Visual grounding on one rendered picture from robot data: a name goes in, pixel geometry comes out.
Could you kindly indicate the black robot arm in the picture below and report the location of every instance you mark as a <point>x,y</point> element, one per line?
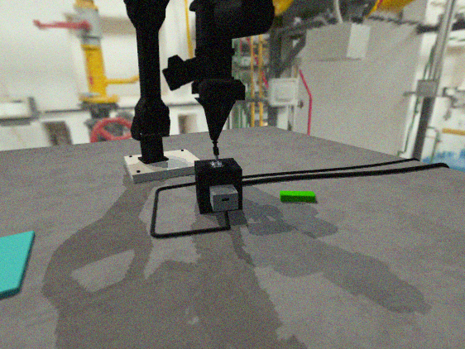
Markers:
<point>215,19</point>

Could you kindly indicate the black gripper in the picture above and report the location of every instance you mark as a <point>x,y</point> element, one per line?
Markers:
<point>218,92</point>

